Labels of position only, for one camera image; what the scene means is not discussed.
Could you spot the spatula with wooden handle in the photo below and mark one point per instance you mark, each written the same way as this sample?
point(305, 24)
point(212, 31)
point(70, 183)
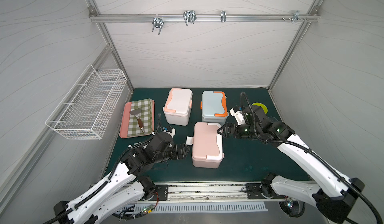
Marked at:
point(139, 125)

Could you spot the white peach first aid kit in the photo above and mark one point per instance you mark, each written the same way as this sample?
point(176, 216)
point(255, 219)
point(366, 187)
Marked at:
point(178, 106)

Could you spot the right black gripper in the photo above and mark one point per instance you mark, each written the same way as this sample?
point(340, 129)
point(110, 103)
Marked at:
point(231, 130)

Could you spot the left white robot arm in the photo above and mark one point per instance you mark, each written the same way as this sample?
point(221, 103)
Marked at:
point(125, 184)

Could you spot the metal hook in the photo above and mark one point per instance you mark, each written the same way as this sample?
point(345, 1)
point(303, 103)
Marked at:
point(223, 16)
point(295, 18)
point(158, 23)
point(189, 17)

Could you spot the green checkered cloth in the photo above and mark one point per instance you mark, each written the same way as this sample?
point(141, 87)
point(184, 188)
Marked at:
point(146, 116)

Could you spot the white wire basket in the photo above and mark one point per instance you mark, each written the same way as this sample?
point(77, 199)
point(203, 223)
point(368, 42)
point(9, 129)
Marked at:
point(85, 111)

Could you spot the green bowl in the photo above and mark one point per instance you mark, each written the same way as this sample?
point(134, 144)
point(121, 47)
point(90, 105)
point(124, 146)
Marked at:
point(260, 105)

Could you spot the pink tray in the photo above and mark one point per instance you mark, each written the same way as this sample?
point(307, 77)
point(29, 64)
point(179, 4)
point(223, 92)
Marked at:
point(125, 120)

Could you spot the aluminium crossbar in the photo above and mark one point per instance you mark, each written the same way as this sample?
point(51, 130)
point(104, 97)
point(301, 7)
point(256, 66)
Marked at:
point(201, 18)

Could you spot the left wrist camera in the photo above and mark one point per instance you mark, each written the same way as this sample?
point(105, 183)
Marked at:
point(171, 131)

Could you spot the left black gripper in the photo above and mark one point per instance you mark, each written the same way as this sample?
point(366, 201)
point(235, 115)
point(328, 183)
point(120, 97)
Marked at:
point(178, 151)

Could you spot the blue orange first aid kit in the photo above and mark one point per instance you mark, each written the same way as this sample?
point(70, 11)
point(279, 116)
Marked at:
point(214, 107)

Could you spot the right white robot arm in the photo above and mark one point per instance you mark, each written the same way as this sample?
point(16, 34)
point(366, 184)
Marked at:
point(332, 193)

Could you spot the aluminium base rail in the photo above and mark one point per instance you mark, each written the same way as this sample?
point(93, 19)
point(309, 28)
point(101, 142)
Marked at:
point(203, 192)

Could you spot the pink first aid kit box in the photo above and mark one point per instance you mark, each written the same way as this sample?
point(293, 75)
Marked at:
point(207, 145)

